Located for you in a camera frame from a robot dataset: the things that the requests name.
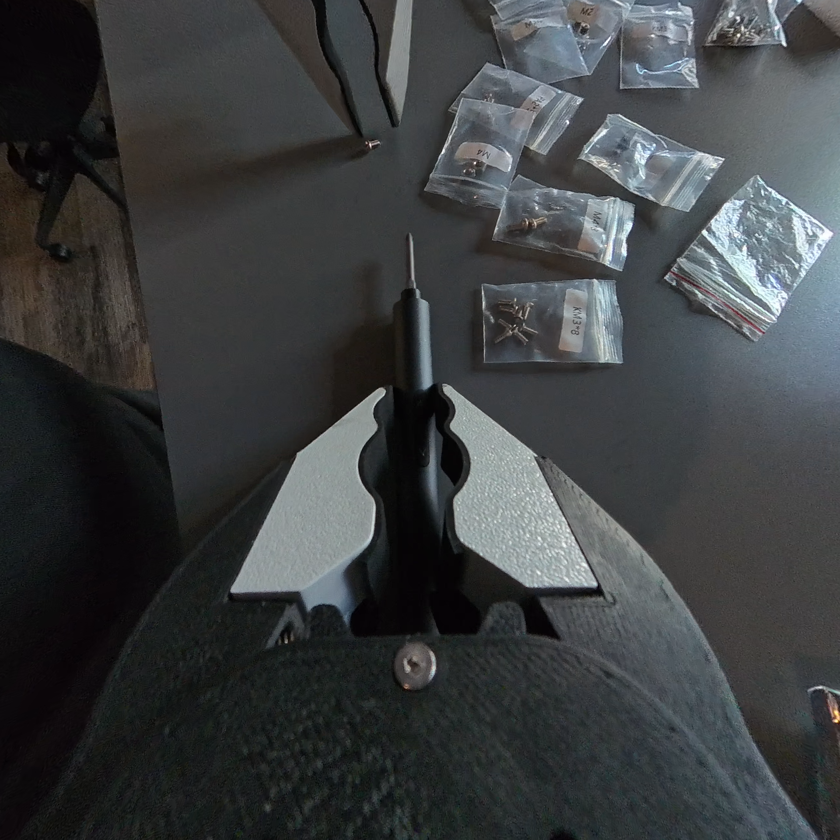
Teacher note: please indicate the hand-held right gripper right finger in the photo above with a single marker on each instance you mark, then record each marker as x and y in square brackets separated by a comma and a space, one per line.
[518, 525]

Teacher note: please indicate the black screwdriver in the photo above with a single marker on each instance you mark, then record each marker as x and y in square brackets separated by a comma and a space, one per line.
[412, 341]

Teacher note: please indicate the black office chair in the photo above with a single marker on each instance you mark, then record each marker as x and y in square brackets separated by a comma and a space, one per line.
[39, 79]

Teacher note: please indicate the small silver screw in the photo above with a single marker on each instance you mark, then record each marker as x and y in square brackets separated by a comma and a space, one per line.
[372, 144]

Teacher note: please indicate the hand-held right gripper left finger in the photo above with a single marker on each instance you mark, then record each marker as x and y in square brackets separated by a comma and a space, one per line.
[308, 525]

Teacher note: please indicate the dark grey desk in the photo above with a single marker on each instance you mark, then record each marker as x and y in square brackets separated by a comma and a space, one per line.
[262, 262]

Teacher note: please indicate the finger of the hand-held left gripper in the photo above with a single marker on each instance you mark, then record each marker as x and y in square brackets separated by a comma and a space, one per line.
[400, 52]
[295, 26]

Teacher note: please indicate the pile of clear parts bags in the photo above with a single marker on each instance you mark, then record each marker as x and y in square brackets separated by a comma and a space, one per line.
[551, 321]

